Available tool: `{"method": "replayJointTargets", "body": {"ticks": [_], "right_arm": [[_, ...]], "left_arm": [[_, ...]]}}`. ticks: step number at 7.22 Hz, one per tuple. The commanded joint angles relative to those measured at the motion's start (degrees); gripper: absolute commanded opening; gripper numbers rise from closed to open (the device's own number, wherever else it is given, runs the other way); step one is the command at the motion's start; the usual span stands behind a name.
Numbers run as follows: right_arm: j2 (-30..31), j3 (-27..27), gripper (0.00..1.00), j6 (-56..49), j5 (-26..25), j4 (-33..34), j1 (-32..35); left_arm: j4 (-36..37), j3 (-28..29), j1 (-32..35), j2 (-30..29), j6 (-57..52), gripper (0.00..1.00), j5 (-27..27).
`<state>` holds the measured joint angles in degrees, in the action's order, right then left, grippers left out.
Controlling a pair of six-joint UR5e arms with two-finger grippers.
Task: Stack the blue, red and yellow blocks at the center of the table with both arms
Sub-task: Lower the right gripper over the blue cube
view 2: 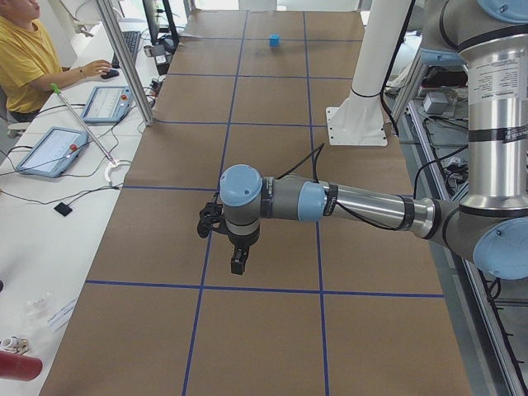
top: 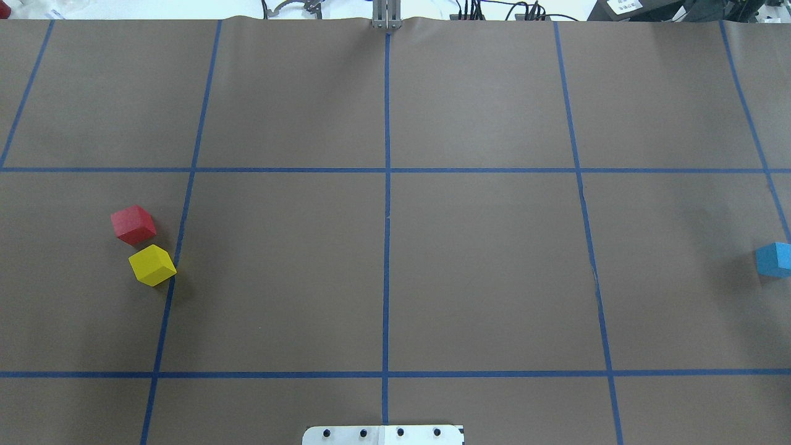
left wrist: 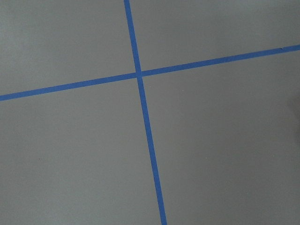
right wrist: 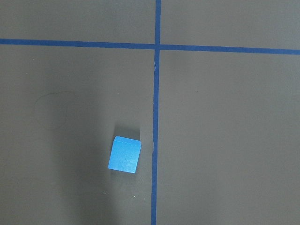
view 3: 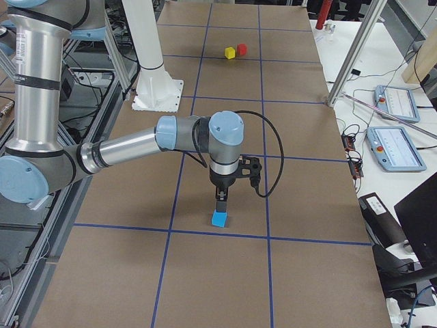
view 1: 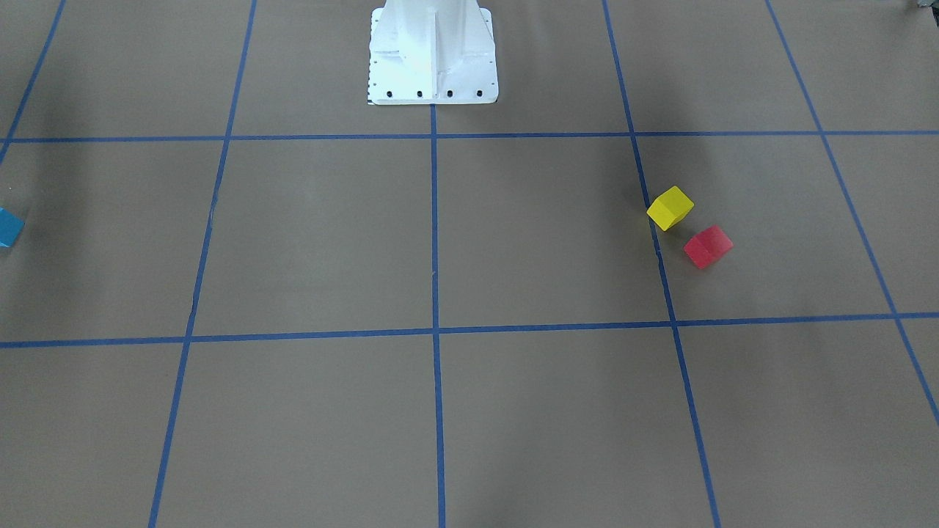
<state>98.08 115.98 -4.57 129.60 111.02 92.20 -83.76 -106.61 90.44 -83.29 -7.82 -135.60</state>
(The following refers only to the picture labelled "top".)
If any yellow wooden block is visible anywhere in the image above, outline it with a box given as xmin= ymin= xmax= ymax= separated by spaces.
xmin=128 ymin=245 xmax=177 ymax=287

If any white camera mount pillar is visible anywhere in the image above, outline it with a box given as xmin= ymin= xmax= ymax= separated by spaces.
xmin=302 ymin=425 xmax=465 ymax=444

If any blue wooden block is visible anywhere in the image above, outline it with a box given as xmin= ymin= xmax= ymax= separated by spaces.
xmin=755 ymin=242 xmax=790 ymax=278

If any red wooden block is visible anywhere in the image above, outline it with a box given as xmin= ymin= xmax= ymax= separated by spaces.
xmin=110 ymin=205 xmax=156 ymax=246

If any aluminium frame post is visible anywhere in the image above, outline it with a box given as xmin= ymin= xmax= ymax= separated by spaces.
xmin=372 ymin=0 xmax=403 ymax=31

